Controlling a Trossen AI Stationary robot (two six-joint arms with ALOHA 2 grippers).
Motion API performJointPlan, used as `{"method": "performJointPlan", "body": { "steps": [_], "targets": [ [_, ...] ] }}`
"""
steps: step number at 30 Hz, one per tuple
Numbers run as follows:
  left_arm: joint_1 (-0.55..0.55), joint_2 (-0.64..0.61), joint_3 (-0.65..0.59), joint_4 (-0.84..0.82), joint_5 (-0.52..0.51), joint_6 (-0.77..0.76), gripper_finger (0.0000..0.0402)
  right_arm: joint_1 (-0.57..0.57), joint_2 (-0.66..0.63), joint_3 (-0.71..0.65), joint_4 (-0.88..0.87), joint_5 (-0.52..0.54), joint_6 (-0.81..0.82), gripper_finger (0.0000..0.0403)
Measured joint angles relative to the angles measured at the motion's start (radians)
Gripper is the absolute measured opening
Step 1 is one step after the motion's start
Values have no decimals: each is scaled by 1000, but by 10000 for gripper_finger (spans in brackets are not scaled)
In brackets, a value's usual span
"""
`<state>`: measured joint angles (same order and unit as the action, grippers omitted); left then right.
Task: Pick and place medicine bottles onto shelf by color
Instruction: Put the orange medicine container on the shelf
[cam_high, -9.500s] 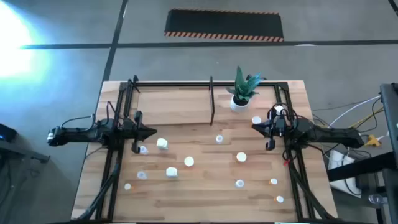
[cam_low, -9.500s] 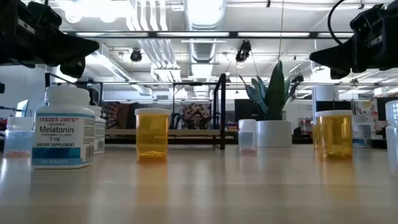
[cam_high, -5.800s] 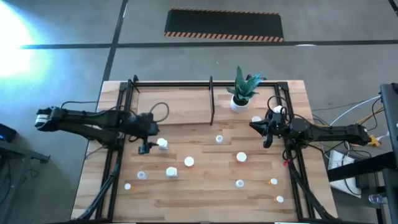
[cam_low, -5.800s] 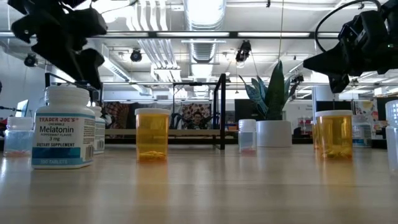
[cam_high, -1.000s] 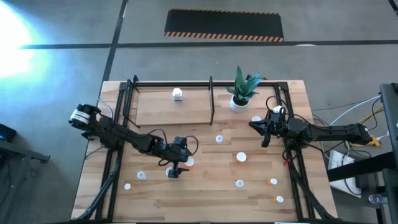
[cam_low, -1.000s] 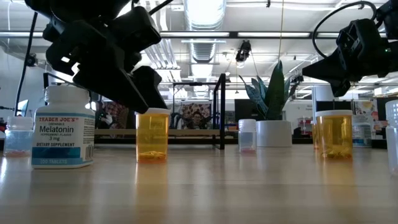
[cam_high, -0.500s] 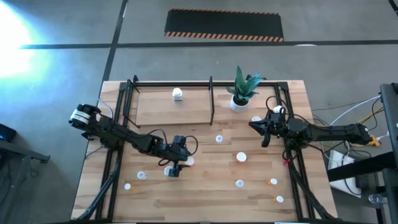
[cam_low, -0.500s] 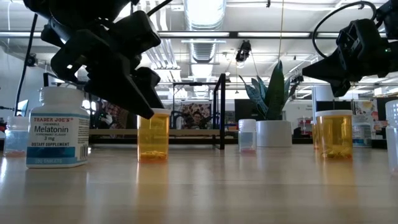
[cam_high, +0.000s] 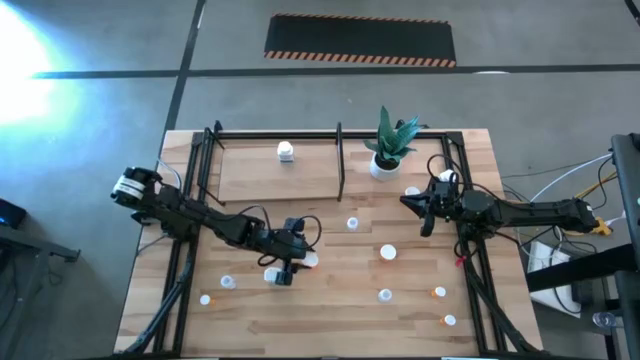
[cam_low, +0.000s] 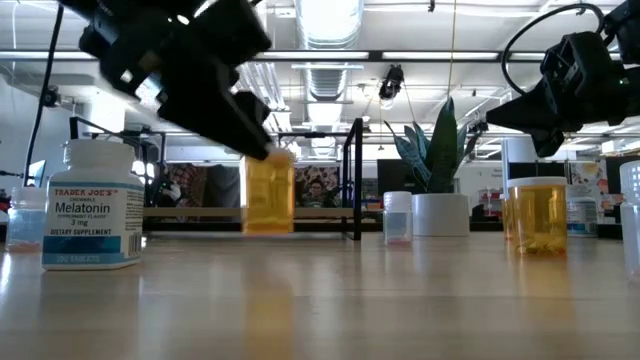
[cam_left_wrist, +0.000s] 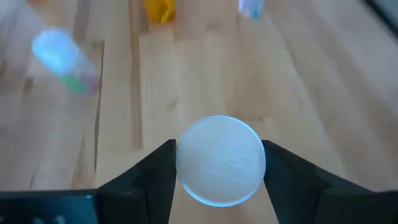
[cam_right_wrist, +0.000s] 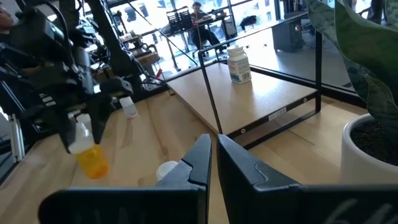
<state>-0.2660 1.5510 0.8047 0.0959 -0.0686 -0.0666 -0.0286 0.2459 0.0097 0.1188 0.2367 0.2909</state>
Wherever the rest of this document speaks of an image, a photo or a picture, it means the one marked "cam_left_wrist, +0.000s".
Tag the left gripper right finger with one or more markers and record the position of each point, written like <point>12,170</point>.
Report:
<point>304,196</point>

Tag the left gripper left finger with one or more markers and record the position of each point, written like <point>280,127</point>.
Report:
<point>146,193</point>

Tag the orange pill bottle white cap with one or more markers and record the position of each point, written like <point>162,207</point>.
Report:
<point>220,160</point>

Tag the clear pill bottle white cap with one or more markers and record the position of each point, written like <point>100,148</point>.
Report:
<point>252,7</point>
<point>62,59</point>

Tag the large orange pill bottle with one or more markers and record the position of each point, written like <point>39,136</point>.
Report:
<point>160,11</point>

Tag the black aluminium table frame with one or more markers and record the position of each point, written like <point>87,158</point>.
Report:
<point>384,15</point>

